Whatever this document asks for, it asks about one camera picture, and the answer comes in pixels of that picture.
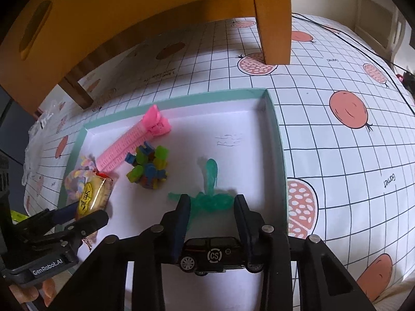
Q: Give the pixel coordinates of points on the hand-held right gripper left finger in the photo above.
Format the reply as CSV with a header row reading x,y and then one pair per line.
x,y
181,223

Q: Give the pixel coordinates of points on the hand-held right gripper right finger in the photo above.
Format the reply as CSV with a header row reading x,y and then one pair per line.
x,y
242,220

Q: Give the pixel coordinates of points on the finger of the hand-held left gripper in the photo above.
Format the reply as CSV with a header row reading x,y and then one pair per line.
x,y
84,226
55,215

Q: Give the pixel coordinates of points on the yellow snack packet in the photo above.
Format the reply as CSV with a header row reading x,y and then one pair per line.
x,y
94,194

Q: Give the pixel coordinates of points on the black toy car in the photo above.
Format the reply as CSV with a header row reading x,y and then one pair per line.
x,y
214,254

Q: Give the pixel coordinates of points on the green sticky gecko toy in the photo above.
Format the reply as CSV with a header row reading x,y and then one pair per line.
x,y
212,175

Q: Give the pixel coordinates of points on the teal-edged white tray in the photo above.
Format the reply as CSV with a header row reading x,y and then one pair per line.
x,y
246,136

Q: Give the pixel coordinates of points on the pink zipper-shaped toy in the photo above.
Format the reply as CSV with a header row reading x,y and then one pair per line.
x,y
129,145

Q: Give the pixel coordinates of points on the person's left hand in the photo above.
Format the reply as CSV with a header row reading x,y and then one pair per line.
x,y
32,293

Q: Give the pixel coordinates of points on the pastel braided scrunchie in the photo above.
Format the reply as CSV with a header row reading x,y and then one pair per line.
x,y
73,184

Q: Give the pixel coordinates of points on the colourful block toy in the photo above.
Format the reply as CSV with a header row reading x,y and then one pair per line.
x,y
149,168

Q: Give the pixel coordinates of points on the dark monitor screen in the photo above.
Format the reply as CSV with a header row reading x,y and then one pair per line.
x,y
8,126

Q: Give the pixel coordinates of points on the wooden nightstand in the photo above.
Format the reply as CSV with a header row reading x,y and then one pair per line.
x,y
275,22

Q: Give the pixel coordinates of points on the white magazine rack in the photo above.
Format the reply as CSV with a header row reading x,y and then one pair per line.
x,y
373,13

